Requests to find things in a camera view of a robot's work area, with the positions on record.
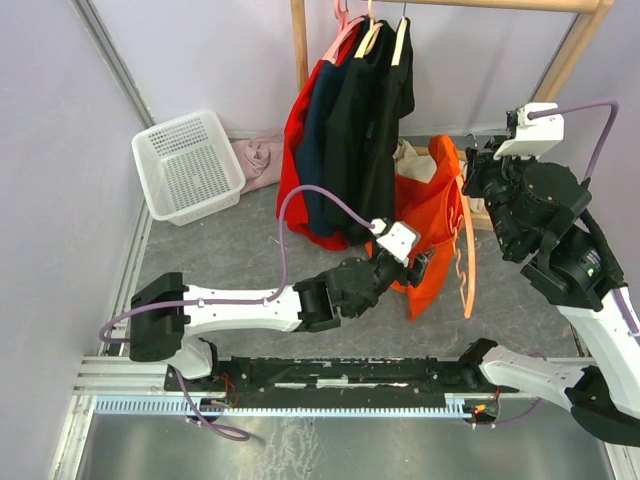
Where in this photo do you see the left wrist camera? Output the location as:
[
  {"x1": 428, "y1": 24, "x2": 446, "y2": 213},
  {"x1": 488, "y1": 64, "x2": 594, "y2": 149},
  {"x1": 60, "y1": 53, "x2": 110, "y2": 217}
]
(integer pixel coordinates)
[{"x1": 369, "y1": 218, "x2": 420, "y2": 267}]

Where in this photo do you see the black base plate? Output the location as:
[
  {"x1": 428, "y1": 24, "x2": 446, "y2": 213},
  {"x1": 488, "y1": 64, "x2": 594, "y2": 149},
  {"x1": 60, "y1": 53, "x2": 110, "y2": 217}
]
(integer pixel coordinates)
[{"x1": 185, "y1": 357, "x2": 498, "y2": 409}]

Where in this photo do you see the black t shirt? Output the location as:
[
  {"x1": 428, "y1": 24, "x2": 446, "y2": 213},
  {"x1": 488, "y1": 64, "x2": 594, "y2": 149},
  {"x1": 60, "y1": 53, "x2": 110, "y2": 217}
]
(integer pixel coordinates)
[
  {"x1": 323, "y1": 20, "x2": 396, "y2": 212},
  {"x1": 357, "y1": 26, "x2": 415, "y2": 215}
]

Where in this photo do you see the peach hanger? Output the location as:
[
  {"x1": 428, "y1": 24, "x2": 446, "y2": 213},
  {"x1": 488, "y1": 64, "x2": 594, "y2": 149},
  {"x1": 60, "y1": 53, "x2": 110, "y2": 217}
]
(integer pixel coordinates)
[{"x1": 450, "y1": 149, "x2": 477, "y2": 319}]

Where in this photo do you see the black t shirt left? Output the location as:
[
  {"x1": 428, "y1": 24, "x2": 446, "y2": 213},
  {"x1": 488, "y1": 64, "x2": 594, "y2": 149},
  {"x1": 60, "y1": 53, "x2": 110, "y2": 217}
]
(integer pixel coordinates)
[{"x1": 323, "y1": 20, "x2": 396, "y2": 212}]

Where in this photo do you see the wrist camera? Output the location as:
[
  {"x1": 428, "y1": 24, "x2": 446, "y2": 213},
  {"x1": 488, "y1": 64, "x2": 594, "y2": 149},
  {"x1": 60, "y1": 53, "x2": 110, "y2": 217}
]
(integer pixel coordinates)
[
  {"x1": 369, "y1": 218, "x2": 420, "y2": 267},
  {"x1": 493, "y1": 102, "x2": 565, "y2": 160}
]

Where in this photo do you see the red t shirt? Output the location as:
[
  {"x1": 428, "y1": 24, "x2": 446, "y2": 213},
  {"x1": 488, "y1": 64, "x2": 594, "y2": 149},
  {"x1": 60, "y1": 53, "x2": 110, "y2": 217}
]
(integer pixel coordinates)
[{"x1": 276, "y1": 18, "x2": 369, "y2": 251}]

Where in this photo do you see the pink cloth on floor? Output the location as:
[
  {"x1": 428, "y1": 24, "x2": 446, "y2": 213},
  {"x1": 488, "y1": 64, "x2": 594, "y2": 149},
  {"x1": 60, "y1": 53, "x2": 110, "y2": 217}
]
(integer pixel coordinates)
[{"x1": 231, "y1": 130, "x2": 284, "y2": 194}]

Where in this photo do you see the aluminium frame rail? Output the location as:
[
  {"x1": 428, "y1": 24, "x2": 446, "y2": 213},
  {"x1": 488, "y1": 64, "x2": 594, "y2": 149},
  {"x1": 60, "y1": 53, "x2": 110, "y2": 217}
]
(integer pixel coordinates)
[{"x1": 51, "y1": 231, "x2": 639, "y2": 479}]

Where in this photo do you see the white plastic basket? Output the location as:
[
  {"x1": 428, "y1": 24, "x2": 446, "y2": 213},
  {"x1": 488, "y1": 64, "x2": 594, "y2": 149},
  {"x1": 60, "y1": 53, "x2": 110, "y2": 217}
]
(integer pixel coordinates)
[{"x1": 131, "y1": 110, "x2": 246, "y2": 226}]

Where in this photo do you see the orange t shirt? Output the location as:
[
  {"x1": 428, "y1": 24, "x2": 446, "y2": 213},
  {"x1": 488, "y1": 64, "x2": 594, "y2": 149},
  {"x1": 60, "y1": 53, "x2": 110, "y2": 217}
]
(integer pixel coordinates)
[{"x1": 360, "y1": 135, "x2": 463, "y2": 321}]

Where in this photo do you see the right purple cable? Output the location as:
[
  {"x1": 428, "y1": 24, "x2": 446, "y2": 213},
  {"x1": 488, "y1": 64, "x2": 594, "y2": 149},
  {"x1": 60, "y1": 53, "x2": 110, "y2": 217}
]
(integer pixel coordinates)
[{"x1": 472, "y1": 98, "x2": 640, "y2": 429}]

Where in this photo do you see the navy blue t shirt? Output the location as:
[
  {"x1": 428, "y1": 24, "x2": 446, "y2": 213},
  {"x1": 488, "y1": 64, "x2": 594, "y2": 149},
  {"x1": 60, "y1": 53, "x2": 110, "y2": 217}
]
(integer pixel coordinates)
[{"x1": 294, "y1": 59, "x2": 351, "y2": 239}]

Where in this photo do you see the wooden clothes rack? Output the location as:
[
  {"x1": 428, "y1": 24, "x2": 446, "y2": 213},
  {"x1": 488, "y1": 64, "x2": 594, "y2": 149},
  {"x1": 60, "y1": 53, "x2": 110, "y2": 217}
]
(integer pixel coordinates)
[{"x1": 289, "y1": 0, "x2": 615, "y2": 231}]

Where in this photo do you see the cream hanger left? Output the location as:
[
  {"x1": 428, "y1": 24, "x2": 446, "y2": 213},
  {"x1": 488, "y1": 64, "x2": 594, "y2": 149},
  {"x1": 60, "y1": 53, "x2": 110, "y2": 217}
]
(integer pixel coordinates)
[{"x1": 354, "y1": 0, "x2": 383, "y2": 59}]

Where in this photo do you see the pink hanger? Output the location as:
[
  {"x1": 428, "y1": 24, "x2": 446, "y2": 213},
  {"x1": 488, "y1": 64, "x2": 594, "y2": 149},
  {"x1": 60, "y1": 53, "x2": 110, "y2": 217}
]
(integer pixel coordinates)
[{"x1": 322, "y1": 0, "x2": 365, "y2": 63}]

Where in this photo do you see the cream hanger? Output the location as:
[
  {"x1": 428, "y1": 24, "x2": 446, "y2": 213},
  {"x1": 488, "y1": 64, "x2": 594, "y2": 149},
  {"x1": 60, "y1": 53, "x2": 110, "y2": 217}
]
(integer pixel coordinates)
[
  {"x1": 390, "y1": 3, "x2": 411, "y2": 67},
  {"x1": 354, "y1": 0, "x2": 383, "y2": 59}
]

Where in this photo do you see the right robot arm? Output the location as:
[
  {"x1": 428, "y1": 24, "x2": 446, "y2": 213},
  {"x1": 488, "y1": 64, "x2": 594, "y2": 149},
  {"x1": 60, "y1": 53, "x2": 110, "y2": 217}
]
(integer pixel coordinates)
[{"x1": 458, "y1": 136, "x2": 639, "y2": 447}]

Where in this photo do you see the blue cable duct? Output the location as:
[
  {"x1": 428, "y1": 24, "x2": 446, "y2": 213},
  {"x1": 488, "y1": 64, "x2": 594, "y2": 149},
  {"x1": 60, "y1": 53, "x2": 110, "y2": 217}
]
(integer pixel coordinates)
[{"x1": 93, "y1": 392, "x2": 476, "y2": 419}]

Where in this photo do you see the corner aluminium profile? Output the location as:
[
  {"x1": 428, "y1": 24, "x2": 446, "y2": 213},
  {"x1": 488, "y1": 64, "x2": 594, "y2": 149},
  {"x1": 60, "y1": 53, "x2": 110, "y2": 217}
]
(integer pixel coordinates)
[{"x1": 71, "y1": 0, "x2": 155, "y2": 128}]

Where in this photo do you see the cream hanger right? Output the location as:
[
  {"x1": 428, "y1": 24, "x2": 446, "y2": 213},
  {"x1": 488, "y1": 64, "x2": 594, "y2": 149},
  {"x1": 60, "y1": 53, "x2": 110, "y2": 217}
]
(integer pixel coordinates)
[{"x1": 390, "y1": 3, "x2": 411, "y2": 67}]

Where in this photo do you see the beige cloth in rack base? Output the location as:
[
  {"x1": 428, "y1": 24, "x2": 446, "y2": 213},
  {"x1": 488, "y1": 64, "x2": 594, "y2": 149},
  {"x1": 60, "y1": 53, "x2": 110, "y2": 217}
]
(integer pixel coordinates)
[{"x1": 393, "y1": 139, "x2": 437, "y2": 183}]

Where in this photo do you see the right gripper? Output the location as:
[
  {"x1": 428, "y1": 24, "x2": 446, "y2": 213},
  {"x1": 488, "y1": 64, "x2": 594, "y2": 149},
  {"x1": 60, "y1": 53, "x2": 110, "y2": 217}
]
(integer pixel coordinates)
[{"x1": 461, "y1": 135, "x2": 540, "y2": 255}]

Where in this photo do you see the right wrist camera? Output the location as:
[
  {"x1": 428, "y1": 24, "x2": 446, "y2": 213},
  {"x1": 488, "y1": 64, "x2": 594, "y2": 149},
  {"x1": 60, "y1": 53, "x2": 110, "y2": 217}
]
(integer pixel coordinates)
[{"x1": 493, "y1": 102, "x2": 565, "y2": 160}]

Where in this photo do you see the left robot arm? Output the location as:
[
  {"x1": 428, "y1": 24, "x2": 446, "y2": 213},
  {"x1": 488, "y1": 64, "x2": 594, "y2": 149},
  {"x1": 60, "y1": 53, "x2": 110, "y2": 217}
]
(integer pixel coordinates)
[{"x1": 129, "y1": 251, "x2": 432, "y2": 390}]

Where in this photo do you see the black t shirt right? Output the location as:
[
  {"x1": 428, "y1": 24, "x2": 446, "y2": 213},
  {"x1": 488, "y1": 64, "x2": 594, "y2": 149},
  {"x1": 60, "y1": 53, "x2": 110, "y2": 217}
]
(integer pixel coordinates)
[{"x1": 357, "y1": 26, "x2": 415, "y2": 215}]

